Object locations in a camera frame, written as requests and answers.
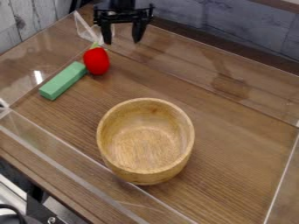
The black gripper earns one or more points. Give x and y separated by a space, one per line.
124 11

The red plush strawberry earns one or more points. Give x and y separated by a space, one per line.
97 60

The green rectangular block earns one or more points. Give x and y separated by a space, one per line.
63 80

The wooden bowl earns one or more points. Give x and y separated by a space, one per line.
146 137

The clear acrylic corner bracket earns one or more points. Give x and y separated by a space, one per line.
91 33

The clear acrylic enclosure wall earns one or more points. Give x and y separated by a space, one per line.
242 177

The black metal mount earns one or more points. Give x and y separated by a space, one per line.
39 214

